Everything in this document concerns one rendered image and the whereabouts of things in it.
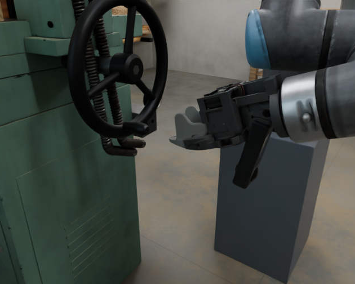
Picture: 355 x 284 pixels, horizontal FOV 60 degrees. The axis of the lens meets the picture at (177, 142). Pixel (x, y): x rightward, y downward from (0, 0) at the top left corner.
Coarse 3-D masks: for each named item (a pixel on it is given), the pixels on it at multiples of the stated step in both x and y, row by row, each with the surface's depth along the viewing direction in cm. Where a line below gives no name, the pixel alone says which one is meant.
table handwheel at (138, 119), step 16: (96, 0) 52; (112, 0) 54; (128, 0) 58; (144, 0) 61; (80, 16) 51; (96, 16) 52; (128, 16) 60; (144, 16) 64; (80, 32) 50; (128, 32) 61; (160, 32) 68; (80, 48) 50; (128, 48) 61; (160, 48) 71; (64, 64) 70; (80, 64) 51; (112, 64) 61; (128, 64) 60; (160, 64) 72; (80, 80) 52; (112, 80) 59; (128, 80) 61; (160, 80) 73; (80, 96) 53; (160, 96) 74; (80, 112) 55; (144, 112) 71; (96, 128) 58; (112, 128) 61
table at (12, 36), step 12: (0, 24) 57; (12, 24) 59; (24, 24) 61; (120, 24) 84; (0, 36) 57; (12, 36) 59; (24, 36) 61; (108, 36) 68; (120, 36) 84; (0, 48) 58; (12, 48) 60; (24, 48) 62; (36, 48) 60; (48, 48) 58; (60, 48) 58; (96, 48) 66
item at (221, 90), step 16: (256, 80) 45; (272, 80) 40; (208, 96) 44; (224, 96) 43; (240, 96) 45; (256, 96) 42; (272, 96) 41; (208, 112) 46; (224, 112) 44; (240, 112) 45; (256, 112) 44; (272, 112) 40; (208, 128) 47; (224, 128) 45; (240, 128) 44; (224, 144) 46
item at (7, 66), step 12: (120, 48) 86; (0, 60) 58; (12, 60) 60; (24, 60) 62; (36, 60) 65; (48, 60) 67; (60, 60) 70; (0, 72) 59; (12, 72) 61; (24, 72) 63
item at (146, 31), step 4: (144, 28) 379; (148, 28) 398; (144, 32) 375; (148, 32) 380; (140, 36) 390; (144, 36) 413; (124, 40) 349; (136, 40) 365; (140, 40) 405; (144, 40) 401; (148, 40) 398; (152, 40) 400; (132, 48) 425; (132, 52) 427
